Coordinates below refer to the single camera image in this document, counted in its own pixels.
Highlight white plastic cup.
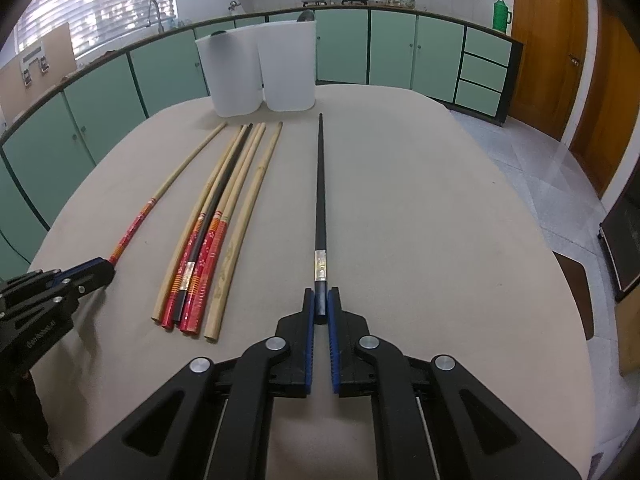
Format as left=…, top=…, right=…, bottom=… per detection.
left=256, top=21, right=317, bottom=112

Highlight green kitchen base cabinets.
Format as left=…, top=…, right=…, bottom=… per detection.
left=0, top=7, right=523, bottom=261

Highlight red patterned handle chopstick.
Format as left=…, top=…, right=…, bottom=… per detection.
left=187, top=123, right=267, bottom=337
left=178, top=123, right=262, bottom=335

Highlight plain bamboo chopstick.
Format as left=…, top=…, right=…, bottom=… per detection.
left=204, top=121, right=284, bottom=343

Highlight white divided holder tray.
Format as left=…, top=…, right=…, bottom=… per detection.
left=195, top=30, right=264, bottom=117

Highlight window blinds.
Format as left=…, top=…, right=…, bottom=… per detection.
left=15, top=0, right=178, bottom=61

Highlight dark glass-front cabinet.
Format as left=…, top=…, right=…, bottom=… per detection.
left=597, top=170, right=640, bottom=301

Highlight wooden door with handle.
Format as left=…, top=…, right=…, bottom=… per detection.
left=505, top=0, right=588, bottom=141

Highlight green thermos bottle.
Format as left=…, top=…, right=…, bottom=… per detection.
left=492, top=0, right=513, bottom=32

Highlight brown wooden stool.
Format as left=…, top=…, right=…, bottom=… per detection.
left=552, top=251, right=596, bottom=342

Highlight red striped handle wooden chopstick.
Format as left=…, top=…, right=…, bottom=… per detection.
left=161, top=125, right=249, bottom=332
left=106, top=121, right=228, bottom=265

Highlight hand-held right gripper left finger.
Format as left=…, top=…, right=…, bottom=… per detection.
left=59, top=287, right=317, bottom=480

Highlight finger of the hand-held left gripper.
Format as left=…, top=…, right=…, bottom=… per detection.
left=0, top=268, right=77, bottom=297
left=0, top=257, right=117, bottom=377

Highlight plain wooden door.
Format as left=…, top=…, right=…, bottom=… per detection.
left=570, top=0, right=640, bottom=198

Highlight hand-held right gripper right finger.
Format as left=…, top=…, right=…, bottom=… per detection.
left=327, top=286, right=583, bottom=480

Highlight black chopstick with silver band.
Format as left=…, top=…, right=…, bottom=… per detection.
left=312, top=112, right=332, bottom=323
left=170, top=123, right=254, bottom=323

